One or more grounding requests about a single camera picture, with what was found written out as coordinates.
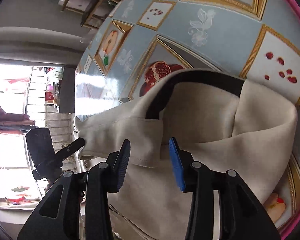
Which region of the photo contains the cream jacket with black trim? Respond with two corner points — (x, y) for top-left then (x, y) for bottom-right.
(74, 69), (298, 239)

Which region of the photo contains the metal window railing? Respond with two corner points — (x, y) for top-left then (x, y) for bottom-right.
(25, 67), (73, 152)

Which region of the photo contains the dark grey cabinet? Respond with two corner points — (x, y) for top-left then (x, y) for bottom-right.
(58, 67), (75, 113)

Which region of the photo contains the wooden chair with dark seat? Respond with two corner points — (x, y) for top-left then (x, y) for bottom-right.
(58, 0), (121, 30)

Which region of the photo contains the fruit pattern tablecloth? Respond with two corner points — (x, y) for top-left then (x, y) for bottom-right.
(75, 0), (300, 230)

